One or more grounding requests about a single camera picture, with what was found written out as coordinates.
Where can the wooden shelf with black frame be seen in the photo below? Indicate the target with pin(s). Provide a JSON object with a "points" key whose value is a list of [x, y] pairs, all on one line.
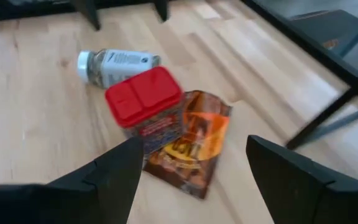
{"points": [[322, 116]]}

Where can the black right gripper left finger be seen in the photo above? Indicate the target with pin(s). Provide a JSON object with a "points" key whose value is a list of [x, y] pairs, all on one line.
{"points": [[89, 199]]}

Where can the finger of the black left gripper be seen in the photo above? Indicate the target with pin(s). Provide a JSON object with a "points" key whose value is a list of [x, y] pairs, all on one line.
{"points": [[87, 12], [163, 9]]}

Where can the orange taco seasoning packet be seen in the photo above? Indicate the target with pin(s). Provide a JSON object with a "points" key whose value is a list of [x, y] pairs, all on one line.
{"points": [[197, 146]]}

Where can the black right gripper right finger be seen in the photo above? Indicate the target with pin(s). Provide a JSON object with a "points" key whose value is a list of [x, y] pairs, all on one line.
{"points": [[306, 202]]}

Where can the red-lid smoked paprika tin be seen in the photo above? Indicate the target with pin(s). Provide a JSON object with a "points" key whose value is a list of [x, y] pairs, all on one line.
{"points": [[145, 96]]}

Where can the white-lid bagel seasoning jar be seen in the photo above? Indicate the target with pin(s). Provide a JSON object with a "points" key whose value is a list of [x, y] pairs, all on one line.
{"points": [[120, 65]]}

